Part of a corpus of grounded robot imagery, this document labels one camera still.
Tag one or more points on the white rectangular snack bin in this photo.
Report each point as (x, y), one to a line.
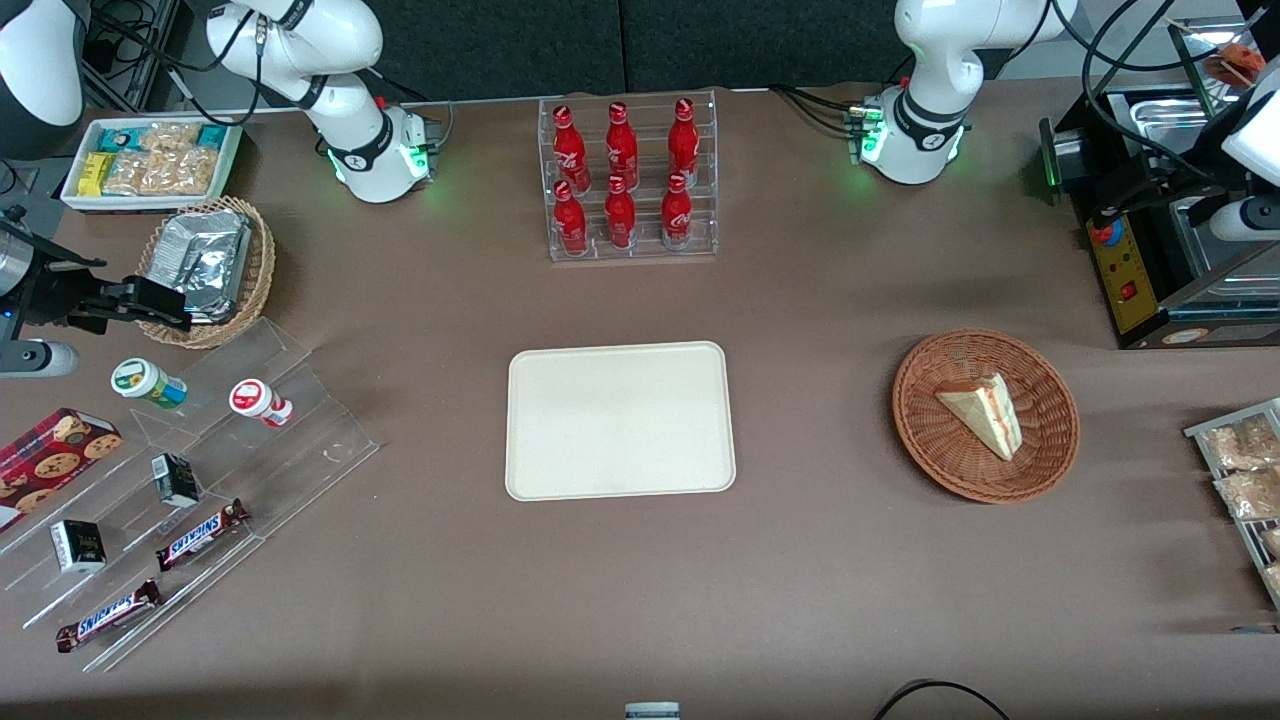
(75, 195)

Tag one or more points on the grey metal snack tray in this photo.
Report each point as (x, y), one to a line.
(1250, 540)

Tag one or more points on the small black carton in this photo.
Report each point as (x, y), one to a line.
(78, 546)
(175, 480)

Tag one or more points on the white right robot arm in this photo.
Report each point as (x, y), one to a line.
(300, 40)

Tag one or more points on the clear acrylic bottle rack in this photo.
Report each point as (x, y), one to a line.
(645, 115)

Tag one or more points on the black food warmer case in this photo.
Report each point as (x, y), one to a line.
(1125, 285)

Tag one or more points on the light wicker basket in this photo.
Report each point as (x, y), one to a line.
(258, 270)

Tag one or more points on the small grey white object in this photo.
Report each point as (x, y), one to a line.
(652, 712)

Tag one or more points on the clear nut bag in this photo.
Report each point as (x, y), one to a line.
(170, 136)
(188, 172)
(130, 173)

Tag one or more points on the yellow snack packet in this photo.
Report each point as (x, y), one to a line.
(96, 172)

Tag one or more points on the steel warmer pan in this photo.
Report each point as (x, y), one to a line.
(1205, 262)
(1170, 112)

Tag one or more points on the triangular sandwich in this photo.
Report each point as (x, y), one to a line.
(985, 410)

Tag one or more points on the red cola bottle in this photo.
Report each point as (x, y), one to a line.
(684, 140)
(571, 225)
(569, 150)
(620, 220)
(677, 215)
(621, 145)

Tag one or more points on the Snickers chocolate bar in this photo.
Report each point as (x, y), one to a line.
(108, 615)
(200, 535)

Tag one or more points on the clear acrylic stepped stand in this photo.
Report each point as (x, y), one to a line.
(300, 440)

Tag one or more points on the teal snack packet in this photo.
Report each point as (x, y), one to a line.
(118, 138)
(212, 136)

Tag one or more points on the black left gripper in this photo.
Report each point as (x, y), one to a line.
(1143, 186)

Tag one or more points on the fried food on skewers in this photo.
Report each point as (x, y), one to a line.
(1240, 60)

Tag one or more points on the dark fabric partition panel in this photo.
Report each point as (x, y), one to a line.
(760, 40)
(500, 45)

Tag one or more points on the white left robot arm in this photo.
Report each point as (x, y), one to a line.
(920, 60)

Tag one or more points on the green lid yogurt cup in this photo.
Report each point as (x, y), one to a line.
(140, 380)

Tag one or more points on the cream plastic tray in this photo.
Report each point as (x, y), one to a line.
(620, 420)

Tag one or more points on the red plaid cookie box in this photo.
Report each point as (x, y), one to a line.
(50, 460)

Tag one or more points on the brown round wicker basket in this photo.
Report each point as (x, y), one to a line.
(940, 460)

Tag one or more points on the red lid yogurt cup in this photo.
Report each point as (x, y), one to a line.
(252, 398)

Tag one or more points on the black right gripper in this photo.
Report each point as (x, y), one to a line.
(50, 287)

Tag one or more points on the clear cracker bag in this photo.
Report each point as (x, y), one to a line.
(1250, 495)
(1240, 445)

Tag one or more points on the silver foil packs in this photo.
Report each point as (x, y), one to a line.
(205, 260)

